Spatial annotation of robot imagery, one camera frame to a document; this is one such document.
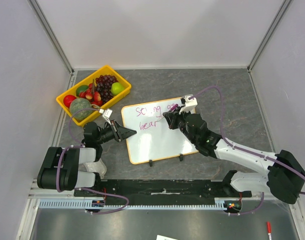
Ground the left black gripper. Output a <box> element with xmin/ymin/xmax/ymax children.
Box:
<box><xmin>96</xmin><ymin>119</ymin><xmax>137</xmax><ymax>145</ymax></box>

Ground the green netted melon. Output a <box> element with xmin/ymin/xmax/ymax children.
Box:
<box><xmin>69</xmin><ymin>98</ymin><xmax>93</xmax><ymax>122</ymax></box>

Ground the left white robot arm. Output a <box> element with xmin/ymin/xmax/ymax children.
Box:
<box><xmin>37</xmin><ymin>120</ymin><xmax>137</xmax><ymax>197</ymax></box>

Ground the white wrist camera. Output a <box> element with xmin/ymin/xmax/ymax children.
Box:
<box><xmin>179</xmin><ymin>94</ymin><xmax>198</xmax><ymax>114</ymax></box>
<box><xmin>97</xmin><ymin>108</ymin><xmax>113</xmax><ymax>125</ymax></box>

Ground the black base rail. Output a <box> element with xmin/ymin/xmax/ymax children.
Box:
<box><xmin>73</xmin><ymin>178</ymin><xmax>253</xmax><ymax>207</ymax></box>

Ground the yellow-framed whiteboard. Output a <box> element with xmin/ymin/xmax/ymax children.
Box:
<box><xmin>121</xmin><ymin>97</ymin><xmax>198</xmax><ymax>165</ymax></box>

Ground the yellow plastic fruit bin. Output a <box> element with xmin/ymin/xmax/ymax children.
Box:
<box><xmin>56</xmin><ymin>65</ymin><xmax>132</xmax><ymax>127</ymax></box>

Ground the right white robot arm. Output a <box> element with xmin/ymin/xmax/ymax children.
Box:
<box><xmin>162</xmin><ymin>109</ymin><xmax>305</xmax><ymax>204</ymax></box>

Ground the white whiteboard eraser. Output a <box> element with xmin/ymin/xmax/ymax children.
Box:
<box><xmin>78</xmin><ymin>159</ymin><xmax>107</xmax><ymax>179</ymax></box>

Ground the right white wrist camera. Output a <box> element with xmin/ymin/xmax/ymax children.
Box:
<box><xmin>179</xmin><ymin>94</ymin><xmax>198</xmax><ymax>114</ymax></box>

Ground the white paper sheet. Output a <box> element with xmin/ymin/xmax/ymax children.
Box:
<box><xmin>156</xmin><ymin>235</ymin><xmax>177</xmax><ymax>240</ymax></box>

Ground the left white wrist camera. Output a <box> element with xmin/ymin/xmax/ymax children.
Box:
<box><xmin>97</xmin><ymin>108</ymin><xmax>113</xmax><ymax>125</ymax></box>

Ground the purple whiteboard marker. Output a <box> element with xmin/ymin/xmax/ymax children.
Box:
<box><xmin>157</xmin><ymin>104</ymin><xmax>179</xmax><ymax>122</ymax></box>

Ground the red pen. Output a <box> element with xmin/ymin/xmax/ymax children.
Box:
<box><xmin>266</xmin><ymin>221</ymin><xmax>272</xmax><ymax>240</ymax></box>

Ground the green lime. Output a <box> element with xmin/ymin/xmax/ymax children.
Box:
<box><xmin>75</xmin><ymin>85</ymin><xmax>89</xmax><ymax>97</ymax></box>

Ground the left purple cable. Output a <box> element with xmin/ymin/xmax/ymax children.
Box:
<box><xmin>55</xmin><ymin>108</ymin><xmax>130</xmax><ymax>216</ymax></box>

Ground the white slotted cable duct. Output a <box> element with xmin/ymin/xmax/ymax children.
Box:
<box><xmin>39</xmin><ymin>198</ymin><xmax>227</xmax><ymax>211</ymax></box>

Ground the light green apple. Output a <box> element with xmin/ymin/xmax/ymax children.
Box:
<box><xmin>110</xmin><ymin>82</ymin><xmax>125</xmax><ymax>96</ymax></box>

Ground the red apple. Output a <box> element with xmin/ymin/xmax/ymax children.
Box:
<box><xmin>63</xmin><ymin>94</ymin><xmax>77</xmax><ymax>108</ymax></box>

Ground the red cherry bunch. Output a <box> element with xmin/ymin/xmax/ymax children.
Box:
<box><xmin>79</xmin><ymin>83</ymin><xmax>103</xmax><ymax>107</ymax></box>

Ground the dark purple grape bunch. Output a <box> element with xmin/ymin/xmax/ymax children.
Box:
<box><xmin>95</xmin><ymin>74</ymin><xmax>118</xmax><ymax>104</ymax></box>

